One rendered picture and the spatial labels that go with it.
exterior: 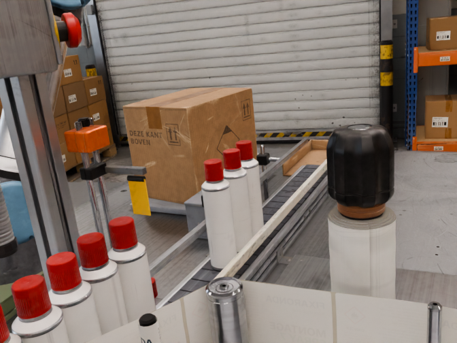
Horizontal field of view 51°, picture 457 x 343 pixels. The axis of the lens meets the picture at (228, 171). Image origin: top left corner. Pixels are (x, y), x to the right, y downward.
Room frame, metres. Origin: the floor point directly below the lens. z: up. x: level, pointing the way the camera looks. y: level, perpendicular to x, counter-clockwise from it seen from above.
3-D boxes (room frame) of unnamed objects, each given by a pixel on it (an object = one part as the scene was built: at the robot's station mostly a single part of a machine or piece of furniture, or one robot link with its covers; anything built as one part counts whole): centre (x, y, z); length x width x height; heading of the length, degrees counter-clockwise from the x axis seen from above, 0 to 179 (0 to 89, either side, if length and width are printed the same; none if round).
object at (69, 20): (0.56, 0.16, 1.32); 0.04 x 0.03 x 0.04; 27
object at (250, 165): (0.92, -0.04, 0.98); 0.05 x 0.05 x 0.20
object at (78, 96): (4.77, 1.78, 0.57); 1.20 x 0.85 x 1.14; 163
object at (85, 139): (0.65, 0.17, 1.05); 0.10 x 0.04 x 0.33; 62
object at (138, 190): (0.64, 0.13, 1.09); 0.03 x 0.01 x 0.06; 62
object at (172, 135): (1.39, 0.09, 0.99); 0.30 x 0.24 x 0.27; 142
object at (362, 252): (0.57, -0.16, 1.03); 0.09 x 0.09 x 0.30
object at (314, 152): (1.51, -0.36, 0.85); 0.30 x 0.26 x 0.04; 152
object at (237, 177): (0.87, -0.01, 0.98); 0.05 x 0.05 x 0.20
